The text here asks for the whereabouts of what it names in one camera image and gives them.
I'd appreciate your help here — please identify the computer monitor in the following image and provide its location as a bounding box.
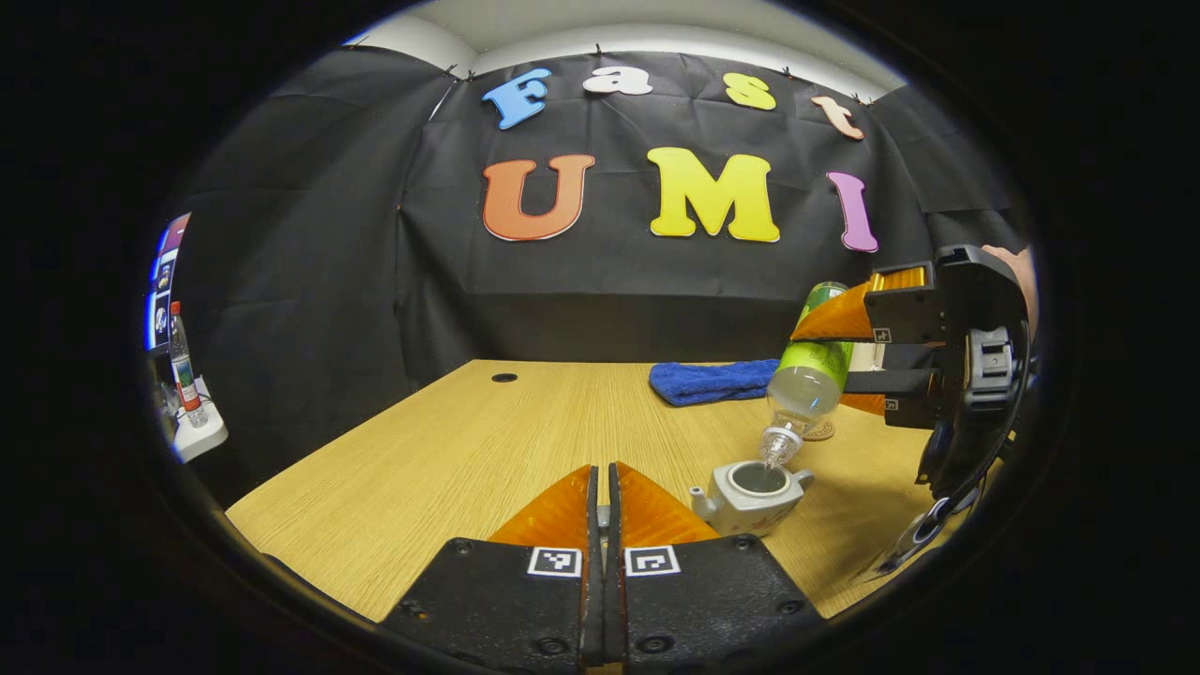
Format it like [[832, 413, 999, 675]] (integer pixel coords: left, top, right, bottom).
[[146, 213, 192, 353]]

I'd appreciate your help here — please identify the white side table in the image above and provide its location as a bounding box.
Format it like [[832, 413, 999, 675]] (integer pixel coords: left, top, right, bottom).
[[169, 375, 230, 464]]

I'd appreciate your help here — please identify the blue towel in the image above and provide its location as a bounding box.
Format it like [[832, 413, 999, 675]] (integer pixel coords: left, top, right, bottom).
[[649, 359, 782, 408]]

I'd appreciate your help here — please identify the white ceramic teacup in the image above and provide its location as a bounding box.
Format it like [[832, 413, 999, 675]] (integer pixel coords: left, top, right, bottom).
[[689, 459, 815, 538]]

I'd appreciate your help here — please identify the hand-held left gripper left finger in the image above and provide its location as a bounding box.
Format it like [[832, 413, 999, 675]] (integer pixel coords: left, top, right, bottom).
[[380, 464, 601, 668]]

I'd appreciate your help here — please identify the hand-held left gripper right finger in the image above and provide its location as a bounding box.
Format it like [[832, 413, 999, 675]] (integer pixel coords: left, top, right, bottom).
[[605, 461, 831, 668]]

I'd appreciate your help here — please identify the green label water bottle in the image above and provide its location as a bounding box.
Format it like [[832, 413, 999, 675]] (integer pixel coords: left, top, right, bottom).
[[757, 281, 856, 470]]

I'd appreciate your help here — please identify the red cap plastic bottle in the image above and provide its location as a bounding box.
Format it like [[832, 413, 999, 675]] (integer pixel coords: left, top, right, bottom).
[[168, 301, 210, 429]]

